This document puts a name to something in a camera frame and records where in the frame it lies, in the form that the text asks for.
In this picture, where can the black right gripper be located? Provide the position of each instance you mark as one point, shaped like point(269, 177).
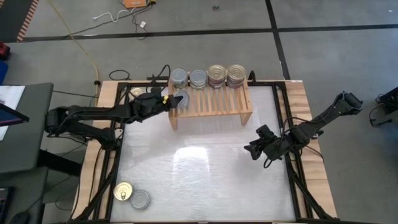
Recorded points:
point(276, 148)

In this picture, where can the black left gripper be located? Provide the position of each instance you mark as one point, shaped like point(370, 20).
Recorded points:
point(150, 105)

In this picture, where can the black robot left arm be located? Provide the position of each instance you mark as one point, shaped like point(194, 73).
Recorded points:
point(93, 112)

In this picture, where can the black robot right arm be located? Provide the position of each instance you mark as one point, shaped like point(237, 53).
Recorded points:
point(323, 119)

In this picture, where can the wooden slatted shelf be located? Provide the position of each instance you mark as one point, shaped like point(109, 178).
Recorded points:
point(224, 105)

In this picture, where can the small yellow tag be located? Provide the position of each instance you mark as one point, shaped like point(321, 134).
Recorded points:
point(165, 99)

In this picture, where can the small white plug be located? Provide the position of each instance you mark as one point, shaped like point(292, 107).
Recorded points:
point(143, 24)

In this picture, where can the orange floor box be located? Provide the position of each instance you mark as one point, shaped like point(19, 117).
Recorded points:
point(135, 3)

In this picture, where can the black desk bar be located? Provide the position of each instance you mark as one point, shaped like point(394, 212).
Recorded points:
point(60, 161)

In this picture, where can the grey desk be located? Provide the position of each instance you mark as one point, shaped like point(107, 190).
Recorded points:
point(31, 140)

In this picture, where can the white paper sheet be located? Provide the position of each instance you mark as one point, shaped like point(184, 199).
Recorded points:
point(12, 95)

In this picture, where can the dark tilted monitor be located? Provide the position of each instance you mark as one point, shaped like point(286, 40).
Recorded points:
point(12, 114)

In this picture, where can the blue floor object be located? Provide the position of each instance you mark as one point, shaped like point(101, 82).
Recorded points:
point(2, 72)

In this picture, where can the red floor object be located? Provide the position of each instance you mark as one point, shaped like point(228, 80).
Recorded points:
point(3, 51)

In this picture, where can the black mat orange edge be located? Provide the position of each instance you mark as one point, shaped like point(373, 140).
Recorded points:
point(14, 18)

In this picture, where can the black computer mouse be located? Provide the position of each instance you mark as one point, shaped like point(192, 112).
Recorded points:
point(19, 218)

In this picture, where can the dark keyboard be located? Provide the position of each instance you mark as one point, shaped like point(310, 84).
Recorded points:
point(3, 203)

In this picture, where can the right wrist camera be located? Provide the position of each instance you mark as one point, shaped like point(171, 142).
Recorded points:
point(265, 132)

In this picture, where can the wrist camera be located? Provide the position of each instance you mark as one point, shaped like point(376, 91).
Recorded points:
point(265, 132)
point(156, 91)

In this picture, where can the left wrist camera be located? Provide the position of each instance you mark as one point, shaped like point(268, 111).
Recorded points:
point(156, 91)

